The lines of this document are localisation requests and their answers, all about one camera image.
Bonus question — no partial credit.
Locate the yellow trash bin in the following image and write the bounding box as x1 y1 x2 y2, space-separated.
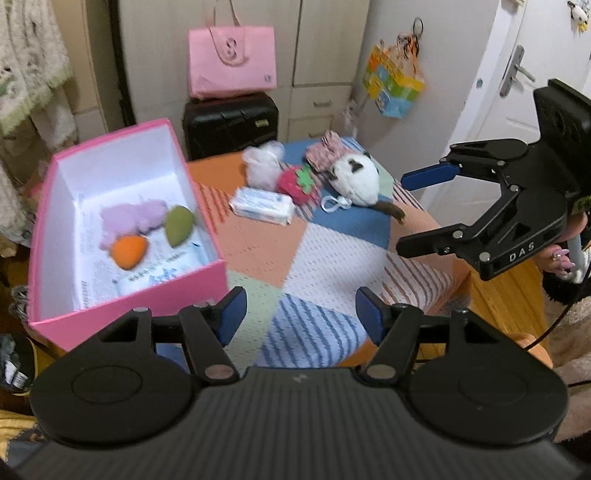
0 332 40 398

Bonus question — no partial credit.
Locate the small hanging bird plush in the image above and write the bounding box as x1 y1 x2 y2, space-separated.
567 0 591 33

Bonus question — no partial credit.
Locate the patchwork blanket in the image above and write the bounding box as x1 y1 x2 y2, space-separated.
187 137 472 370

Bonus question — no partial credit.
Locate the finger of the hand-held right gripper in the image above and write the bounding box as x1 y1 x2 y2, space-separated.
402 138 532 191
396 185 523 260

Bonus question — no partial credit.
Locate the printed paper sheet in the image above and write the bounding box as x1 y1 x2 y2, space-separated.
78 194 213 310

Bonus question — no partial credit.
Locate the small white wet wipes pack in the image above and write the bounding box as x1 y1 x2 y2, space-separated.
229 186 296 225

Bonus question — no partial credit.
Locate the pink floral cloth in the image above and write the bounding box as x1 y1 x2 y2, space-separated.
305 130 345 174

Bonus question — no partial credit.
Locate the cream and green fleece robe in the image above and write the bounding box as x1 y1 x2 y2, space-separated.
0 0 77 241

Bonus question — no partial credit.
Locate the colourful paper gift bag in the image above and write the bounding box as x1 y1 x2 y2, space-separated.
362 18 426 121

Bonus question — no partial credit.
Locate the green makeup sponge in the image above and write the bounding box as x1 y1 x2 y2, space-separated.
165 206 197 247

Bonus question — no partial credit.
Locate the white door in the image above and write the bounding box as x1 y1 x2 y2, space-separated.
455 0 591 217

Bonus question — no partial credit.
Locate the black cable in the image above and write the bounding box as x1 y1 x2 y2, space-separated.
526 263 591 352

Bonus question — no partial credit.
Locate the black suitcase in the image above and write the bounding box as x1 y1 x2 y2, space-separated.
183 92 280 161

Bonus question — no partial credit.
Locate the white cord loop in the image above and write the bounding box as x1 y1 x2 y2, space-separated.
322 195 352 214

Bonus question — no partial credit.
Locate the pink tote bag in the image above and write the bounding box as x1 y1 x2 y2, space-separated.
188 0 278 100

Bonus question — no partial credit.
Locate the white plush toy brown tail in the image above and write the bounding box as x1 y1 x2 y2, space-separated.
330 154 407 224

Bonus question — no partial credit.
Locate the beige three-door wardrobe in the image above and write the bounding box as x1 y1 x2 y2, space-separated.
117 0 370 144

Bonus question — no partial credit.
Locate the person's right forearm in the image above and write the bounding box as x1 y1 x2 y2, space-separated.
542 270 591 305

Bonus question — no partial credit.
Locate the tall beige cabinet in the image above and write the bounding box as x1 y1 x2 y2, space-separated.
69 0 134 134

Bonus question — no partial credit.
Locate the white hanging bag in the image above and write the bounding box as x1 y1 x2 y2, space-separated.
344 102 365 137

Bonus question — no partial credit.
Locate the red strawberry plush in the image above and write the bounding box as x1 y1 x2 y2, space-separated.
277 165 321 205

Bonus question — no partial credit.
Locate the purple plush toy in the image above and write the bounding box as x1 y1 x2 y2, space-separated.
99 200 169 252

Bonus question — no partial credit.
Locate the silver door handle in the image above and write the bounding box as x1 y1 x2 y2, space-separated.
501 45 536 97

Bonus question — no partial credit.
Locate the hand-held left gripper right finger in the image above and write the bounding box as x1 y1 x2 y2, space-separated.
356 286 506 386

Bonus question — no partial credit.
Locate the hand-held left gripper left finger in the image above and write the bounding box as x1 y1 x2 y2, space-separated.
97 286 247 384

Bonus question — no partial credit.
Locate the orange makeup sponge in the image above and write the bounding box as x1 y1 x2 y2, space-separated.
111 235 148 271

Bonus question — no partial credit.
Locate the pink cardboard box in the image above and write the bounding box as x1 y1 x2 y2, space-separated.
28 119 229 354

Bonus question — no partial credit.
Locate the person's right hand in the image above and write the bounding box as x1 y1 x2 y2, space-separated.
538 247 580 280

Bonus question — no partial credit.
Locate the white mesh bath pouf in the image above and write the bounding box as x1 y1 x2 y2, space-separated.
242 141 286 190

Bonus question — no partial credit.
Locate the yellow striped cloth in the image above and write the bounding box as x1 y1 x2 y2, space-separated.
0 406 42 444

